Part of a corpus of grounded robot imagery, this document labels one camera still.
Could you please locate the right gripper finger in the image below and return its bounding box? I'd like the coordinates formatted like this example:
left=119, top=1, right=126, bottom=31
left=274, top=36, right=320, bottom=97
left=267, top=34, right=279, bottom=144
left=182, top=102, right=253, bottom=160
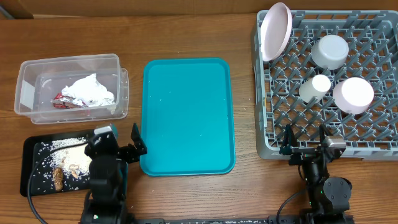
left=319, top=124, right=333, bottom=143
left=281, top=124, right=298, bottom=149

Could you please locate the white paper cup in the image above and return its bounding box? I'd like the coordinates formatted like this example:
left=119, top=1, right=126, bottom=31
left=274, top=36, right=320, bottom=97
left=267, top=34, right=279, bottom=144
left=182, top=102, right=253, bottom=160
left=299, top=74, right=331, bottom=103

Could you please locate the white napkin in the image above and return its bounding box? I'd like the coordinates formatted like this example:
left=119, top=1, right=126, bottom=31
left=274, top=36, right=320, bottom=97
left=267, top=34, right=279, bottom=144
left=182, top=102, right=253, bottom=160
left=61, top=73, right=115, bottom=107

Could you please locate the red foil snack wrapper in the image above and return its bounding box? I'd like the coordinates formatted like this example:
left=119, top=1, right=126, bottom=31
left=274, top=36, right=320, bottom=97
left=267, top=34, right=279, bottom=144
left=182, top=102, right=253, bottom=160
left=50, top=93, right=86, bottom=109

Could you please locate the grey shallow bowl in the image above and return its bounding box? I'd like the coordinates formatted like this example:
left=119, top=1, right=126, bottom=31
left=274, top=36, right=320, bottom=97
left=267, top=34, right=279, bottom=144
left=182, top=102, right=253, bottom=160
left=311, top=35, right=349, bottom=70

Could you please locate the large white dinner plate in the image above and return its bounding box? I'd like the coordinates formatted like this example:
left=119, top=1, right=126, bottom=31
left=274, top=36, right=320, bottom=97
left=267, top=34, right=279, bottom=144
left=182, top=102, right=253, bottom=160
left=260, top=2, right=292, bottom=62

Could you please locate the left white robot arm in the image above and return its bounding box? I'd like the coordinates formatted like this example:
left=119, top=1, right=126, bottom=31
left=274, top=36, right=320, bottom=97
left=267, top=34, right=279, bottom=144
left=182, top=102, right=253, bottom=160
left=80, top=124, right=147, bottom=224

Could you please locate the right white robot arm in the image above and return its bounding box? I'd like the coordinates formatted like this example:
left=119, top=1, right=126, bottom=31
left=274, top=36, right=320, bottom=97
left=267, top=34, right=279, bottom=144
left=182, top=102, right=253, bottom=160
left=276, top=124, right=354, bottom=224

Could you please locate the clear plastic waste bin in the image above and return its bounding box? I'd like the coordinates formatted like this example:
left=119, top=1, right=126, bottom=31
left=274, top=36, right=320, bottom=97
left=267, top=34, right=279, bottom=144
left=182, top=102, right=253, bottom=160
left=14, top=54, right=129, bottom=124

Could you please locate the grey dishwasher rack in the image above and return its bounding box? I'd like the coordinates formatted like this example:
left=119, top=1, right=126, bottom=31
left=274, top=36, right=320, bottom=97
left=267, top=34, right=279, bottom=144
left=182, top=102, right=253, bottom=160
left=252, top=10, right=397, bottom=161

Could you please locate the spilled white rice pile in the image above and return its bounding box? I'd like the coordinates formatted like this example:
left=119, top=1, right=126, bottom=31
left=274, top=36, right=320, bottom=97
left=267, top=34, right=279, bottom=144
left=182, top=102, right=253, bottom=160
left=33, top=141, right=91, bottom=193

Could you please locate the black plastic tray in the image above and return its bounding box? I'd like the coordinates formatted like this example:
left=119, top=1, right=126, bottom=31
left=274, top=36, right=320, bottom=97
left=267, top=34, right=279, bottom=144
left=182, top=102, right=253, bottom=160
left=20, top=129, right=94, bottom=197

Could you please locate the teal plastic serving tray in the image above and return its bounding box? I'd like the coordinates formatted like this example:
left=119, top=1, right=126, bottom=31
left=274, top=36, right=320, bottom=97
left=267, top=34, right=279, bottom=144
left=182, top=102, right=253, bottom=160
left=140, top=58, right=236, bottom=177

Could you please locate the brown food scrap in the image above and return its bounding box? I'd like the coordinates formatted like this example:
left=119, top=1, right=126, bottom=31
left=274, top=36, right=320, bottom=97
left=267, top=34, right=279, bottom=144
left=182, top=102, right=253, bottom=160
left=53, top=167, right=63, bottom=192

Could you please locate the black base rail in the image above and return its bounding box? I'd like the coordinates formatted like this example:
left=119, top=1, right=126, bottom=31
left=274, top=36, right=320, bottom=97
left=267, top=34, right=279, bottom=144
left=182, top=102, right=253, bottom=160
left=133, top=215, right=355, bottom=224

